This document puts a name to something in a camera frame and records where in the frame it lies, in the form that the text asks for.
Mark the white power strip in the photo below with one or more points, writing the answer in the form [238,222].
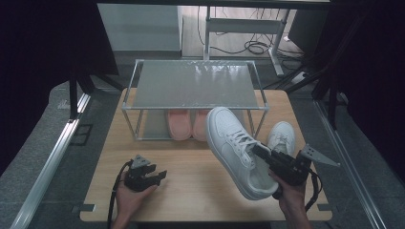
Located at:
[300,77]

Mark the white desk frame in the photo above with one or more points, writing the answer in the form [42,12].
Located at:
[242,25]

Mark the dark box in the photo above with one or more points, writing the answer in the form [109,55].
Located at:
[307,31]

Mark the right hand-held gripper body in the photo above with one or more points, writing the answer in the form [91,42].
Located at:
[289,170]

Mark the black curtain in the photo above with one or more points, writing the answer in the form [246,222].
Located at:
[38,63]
[375,79]

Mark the person's left hand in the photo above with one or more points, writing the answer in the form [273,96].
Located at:
[130,202]

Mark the metal-framed two-tier shoe rack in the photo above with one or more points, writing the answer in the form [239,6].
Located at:
[178,86]

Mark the pink slipper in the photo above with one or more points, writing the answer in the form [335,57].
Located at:
[179,127]
[200,127]

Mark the white cabinet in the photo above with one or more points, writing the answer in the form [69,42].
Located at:
[140,28]

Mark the black stand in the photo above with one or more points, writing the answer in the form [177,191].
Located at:
[332,105]
[74,95]

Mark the white sneaker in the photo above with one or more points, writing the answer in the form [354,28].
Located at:
[229,140]
[283,133]

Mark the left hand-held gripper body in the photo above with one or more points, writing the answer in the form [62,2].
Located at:
[138,178]

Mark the aluminium rail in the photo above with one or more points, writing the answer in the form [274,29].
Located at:
[350,165]
[47,168]

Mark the person's right hand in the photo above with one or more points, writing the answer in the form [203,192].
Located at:
[293,197]

